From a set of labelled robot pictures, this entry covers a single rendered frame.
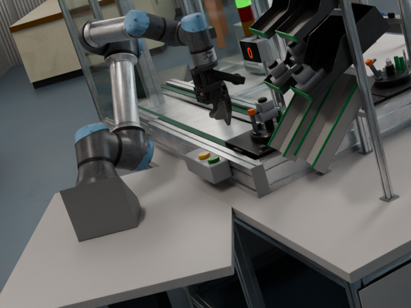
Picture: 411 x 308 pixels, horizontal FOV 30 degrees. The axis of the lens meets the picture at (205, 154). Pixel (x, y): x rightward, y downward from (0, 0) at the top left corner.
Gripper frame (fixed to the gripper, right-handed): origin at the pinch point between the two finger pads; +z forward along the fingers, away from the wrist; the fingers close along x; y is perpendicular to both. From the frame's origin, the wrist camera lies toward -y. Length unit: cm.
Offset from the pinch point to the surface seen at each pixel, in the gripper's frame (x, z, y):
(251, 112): 1.0, -0.1, -7.6
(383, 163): 53, 11, -17
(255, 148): 5.7, 10.1, -3.6
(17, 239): -268, 105, 55
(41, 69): -721, 81, -81
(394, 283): 75, 30, 2
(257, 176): 16.9, 14.3, 3.3
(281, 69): 30.7, -17.7, -6.6
